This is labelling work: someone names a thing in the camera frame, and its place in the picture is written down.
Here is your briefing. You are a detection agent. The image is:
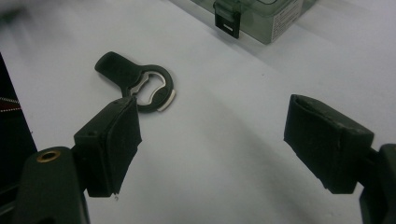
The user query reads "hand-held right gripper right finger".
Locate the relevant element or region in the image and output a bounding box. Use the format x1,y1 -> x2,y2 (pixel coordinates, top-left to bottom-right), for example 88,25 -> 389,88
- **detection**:
283,93 -> 375,195

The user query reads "clear plastic storage box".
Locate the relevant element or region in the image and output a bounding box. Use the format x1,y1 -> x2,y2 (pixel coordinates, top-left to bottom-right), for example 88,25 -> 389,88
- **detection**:
190,0 -> 319,45

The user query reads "black bottle opener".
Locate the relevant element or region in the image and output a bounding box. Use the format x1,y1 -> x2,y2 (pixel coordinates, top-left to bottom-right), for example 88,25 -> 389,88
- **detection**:
93,50 -> 177,114

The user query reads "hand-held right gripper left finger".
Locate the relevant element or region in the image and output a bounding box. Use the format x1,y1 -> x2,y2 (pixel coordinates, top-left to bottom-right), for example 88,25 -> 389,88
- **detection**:
73,95 -> 143,198

